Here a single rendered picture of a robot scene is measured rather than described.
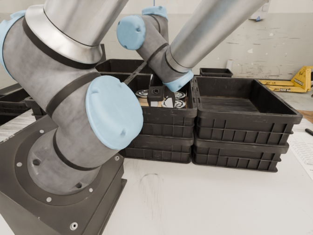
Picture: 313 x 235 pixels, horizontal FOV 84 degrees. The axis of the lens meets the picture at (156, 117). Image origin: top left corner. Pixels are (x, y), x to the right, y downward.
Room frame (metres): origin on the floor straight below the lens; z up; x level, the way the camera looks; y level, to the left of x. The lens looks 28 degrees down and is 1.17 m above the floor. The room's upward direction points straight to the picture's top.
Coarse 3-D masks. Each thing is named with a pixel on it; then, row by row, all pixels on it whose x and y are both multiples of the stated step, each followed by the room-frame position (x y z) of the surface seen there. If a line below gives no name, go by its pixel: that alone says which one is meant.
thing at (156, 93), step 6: (150, 78) 0.55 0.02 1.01; (156, 78) 0.55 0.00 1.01; (150, 84) 0.53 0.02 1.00; (156, 84) 0.52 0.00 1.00; (162, 84) 0.52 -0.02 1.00; (150, 90) 0.51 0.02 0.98; (156, 90) 0.50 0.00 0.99; (162, 90) 0.50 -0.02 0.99; (150, 96) 0.49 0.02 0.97; (156, 96) 0.48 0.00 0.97; (162, 96) 0.49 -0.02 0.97
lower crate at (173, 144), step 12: (132, 144) 0.52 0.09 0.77; (144, 144) 0.51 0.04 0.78; (156, 144) 0.51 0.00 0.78; (168, 144) 0.50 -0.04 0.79; (180, 144) 0.48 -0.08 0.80; (192, 144) 0.49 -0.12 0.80; (132, 156) 0.52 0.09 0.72; (144, 156) 0.51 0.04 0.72; (156, 156) 0.51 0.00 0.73; (168, 156) 0.50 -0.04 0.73; (180, 156) 0.49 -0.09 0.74
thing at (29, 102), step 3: (123, 75) 0.91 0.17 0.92; (126, 75) 0.90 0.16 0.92; (129, 75) 0.90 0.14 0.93; (132, 75) 0.89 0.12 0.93; (129, 78) 0.83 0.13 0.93; (126, 81) 0.78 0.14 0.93; (30, 96) 0.60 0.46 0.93; (24, 99) 0.57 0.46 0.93; (27, 99) 0.57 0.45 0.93; (30, 99) 0.57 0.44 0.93; (33, 99) 0.57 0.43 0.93; (27, 102) 0.56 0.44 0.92; (30, 102) 0.56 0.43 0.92; (33, 102) 0.55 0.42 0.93; (27, 105) 0.56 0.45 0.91; (30, 105) 0.56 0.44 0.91; (33, 105) 0.55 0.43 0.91; (36, 105) 0.55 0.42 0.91; (39, 105) 0.55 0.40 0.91
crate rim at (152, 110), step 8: (192, 80) 0.80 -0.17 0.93; (192, 88) 0.72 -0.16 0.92; (192, 96) 0.60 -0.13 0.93; (192, 104) 0.52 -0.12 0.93; (144, 112) 0.50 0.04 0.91; (152, 112) 0.50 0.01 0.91; (160, 112) 0.49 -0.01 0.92; (168, 112) 0.49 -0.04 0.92; (176, 112) 0.49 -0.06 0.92; (184, 112) 0.48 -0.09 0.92; (192, 112) 0.48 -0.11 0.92
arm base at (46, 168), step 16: (48, 144) 0.27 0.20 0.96; (32, 160) 0.26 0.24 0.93; (48, 160) 0.25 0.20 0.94; (64, 160) 0.24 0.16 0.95; (32, 176) 0.24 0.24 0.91; (48, 176) 0.23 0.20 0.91; (64, 176) 0.24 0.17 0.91; (80, 176) 0.25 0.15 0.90; (48, 192) 0.23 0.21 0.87; (64, 192) 0.24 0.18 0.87
